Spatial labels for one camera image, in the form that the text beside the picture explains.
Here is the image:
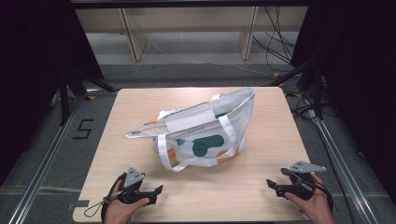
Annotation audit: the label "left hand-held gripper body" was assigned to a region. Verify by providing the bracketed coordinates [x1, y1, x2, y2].
[117, 166, 159, 206]

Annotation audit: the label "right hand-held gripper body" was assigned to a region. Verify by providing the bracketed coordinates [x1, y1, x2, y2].
[279, 160, 328, 201]

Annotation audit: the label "white tote bag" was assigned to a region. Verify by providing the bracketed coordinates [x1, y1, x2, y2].
[124, 87, 256, 173]

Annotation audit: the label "person's right hand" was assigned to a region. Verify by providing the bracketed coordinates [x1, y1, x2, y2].
[284, 172, 336, 224]

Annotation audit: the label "person's left hand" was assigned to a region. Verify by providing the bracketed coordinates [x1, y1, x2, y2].
[103, 180, 150, 224]

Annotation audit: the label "dark grey tape strip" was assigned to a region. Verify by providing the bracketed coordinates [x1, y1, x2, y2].
[66, 199, 91, 212]

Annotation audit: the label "black metal stand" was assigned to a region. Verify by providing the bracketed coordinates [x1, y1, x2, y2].
[266, 58, 325, 121]
[58, 67, 118, 126]

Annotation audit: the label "black curtain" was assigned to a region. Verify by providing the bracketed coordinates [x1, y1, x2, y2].
[290, 0, 396, 197]
[0, 0, 105, 186]

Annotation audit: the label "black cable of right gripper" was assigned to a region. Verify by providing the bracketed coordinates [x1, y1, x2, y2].
[311, 180, 335, 214]

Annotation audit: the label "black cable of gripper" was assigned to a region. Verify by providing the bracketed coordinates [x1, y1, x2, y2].
[311, 180, 335, 214]
[100, 172, 128, 224]

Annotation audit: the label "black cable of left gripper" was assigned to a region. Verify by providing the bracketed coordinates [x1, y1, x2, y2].
[100, 172, 128, 224]

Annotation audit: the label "aluminium floor rail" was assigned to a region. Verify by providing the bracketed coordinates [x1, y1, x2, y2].
[303, 99, 381, 224]
[7, 90, 94, 224]

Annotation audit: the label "thin grey cord loop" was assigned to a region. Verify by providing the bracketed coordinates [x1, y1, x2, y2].
[83, 194, 123, 218]

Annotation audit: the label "black floor cables by stand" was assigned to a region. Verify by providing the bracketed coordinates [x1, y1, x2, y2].
[284, 88, 339, 123]

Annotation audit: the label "white floor cable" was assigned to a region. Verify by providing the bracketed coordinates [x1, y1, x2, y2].
[186, 61, 276, 79]

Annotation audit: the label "bundle of black hanging cables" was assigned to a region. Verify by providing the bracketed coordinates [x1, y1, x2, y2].
[251, 5, 297, 75]

